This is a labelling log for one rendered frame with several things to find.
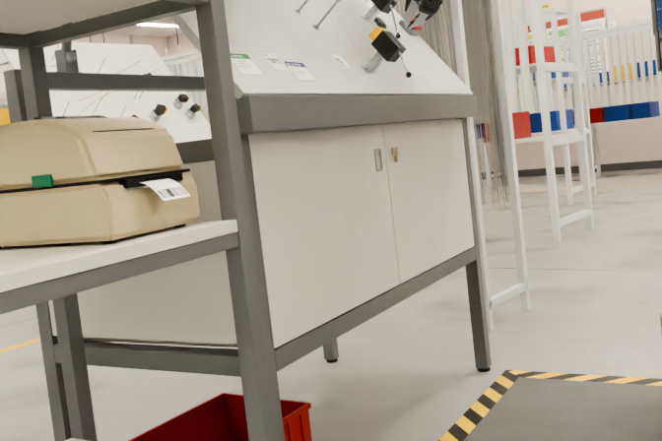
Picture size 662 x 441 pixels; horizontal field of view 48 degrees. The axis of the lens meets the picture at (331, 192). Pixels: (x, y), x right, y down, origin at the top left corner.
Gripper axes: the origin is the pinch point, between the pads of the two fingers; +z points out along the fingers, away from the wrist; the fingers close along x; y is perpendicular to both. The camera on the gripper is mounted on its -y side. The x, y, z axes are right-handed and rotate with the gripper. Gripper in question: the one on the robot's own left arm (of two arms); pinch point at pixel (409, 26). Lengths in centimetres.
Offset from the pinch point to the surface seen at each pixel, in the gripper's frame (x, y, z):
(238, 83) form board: 39, -74, -20
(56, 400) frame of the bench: 50, -103, 59
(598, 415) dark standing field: -77, -75, 36
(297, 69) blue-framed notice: 28, -54, -13
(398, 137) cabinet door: -4.6, -32.8, 10.8
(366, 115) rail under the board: 9.1, -47.8, -3.7
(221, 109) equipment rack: 40, -85, -22
